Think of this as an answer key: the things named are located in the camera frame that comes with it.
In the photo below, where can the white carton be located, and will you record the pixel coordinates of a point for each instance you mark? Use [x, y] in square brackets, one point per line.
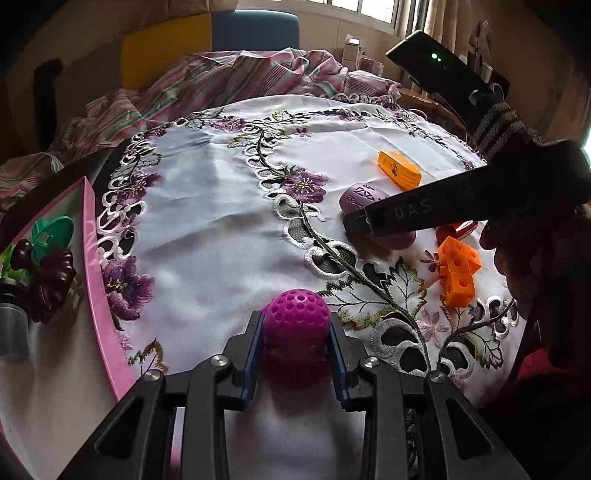
[353, 50]

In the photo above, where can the orange cube block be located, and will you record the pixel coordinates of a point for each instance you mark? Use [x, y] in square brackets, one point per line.
[457, 277]

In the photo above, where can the magenta perforated ball toy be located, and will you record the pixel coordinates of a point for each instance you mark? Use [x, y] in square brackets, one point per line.
[295, 318]

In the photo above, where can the grey yellow blue headboard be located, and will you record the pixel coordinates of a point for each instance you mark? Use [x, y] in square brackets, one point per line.
[161, 50]

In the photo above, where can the black lid grey cup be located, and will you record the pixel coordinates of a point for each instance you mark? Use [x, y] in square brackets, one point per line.
[14, 318]

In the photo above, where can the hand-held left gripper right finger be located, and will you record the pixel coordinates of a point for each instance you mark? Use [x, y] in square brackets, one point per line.
[339, 364]

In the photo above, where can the grey wall ornament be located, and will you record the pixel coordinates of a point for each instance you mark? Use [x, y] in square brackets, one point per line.
[482, 39]

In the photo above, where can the purple oval case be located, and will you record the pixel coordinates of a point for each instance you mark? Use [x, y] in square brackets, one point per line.
[360, 194]

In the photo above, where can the wooden nightstand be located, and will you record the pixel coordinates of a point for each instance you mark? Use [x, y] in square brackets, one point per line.
[415, 99]

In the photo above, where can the light green plug-in device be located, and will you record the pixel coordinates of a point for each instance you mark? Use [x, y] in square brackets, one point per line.
[11, 265]

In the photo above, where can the purple patterned small box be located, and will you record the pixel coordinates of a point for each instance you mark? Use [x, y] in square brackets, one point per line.
[371, 65]

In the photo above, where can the orange plastic box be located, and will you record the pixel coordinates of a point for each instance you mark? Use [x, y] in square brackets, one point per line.
[399, 170]

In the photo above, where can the pink cardboard box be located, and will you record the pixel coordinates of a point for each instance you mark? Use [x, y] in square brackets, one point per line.
[55, 392]

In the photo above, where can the pink green striped blanket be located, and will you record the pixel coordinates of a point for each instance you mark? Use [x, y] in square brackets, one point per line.
[254, 74]

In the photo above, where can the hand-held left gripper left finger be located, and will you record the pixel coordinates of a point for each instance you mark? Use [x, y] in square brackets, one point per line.
[251, 360]

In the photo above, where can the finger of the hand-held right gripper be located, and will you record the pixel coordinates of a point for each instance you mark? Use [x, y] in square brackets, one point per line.
[415, 212]

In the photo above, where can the person's right forearm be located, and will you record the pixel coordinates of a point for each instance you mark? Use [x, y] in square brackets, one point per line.
[568, 300]

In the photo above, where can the white floral embroidered tablecloth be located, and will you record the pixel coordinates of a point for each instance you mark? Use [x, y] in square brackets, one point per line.
[207, 207]

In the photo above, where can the window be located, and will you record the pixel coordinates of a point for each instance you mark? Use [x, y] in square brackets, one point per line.
[346, 9]

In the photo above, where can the beige curtain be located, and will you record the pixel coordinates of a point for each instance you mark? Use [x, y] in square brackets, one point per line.
[443, 21]

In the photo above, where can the dark green plastic spool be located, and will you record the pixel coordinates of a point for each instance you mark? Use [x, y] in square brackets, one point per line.
[48, 233]

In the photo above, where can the person's right hand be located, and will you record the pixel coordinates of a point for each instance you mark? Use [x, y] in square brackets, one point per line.
[498, 249]

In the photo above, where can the red cylinder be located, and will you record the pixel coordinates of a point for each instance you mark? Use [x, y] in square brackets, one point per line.
[455, 230]

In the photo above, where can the dark brown flower-shaped ornament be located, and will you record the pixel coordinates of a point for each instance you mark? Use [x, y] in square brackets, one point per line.
[48, 281]

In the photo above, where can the red garment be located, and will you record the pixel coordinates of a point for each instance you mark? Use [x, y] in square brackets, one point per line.
[549, 392]

